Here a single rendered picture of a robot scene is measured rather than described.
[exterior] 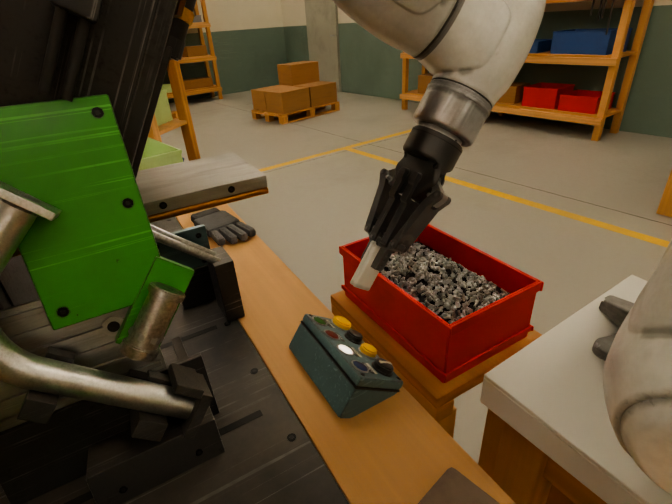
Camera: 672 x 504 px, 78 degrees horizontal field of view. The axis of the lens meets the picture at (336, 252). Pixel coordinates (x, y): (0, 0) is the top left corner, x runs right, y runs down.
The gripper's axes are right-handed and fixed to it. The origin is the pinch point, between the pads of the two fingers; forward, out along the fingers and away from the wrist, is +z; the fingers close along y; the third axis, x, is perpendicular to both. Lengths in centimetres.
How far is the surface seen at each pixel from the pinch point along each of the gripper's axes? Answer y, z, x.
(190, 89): 877, -30, -173
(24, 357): -3.0, 18.1, 36.2
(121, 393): -5.4, 19.6, 27.5
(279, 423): -8.8, 20.3, 9.6
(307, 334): -0.7, 12.1, 5.2
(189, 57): 872, -83, -148
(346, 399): -12.4, 13.5, 5.2
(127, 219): 2.2, 4.3, 31.5
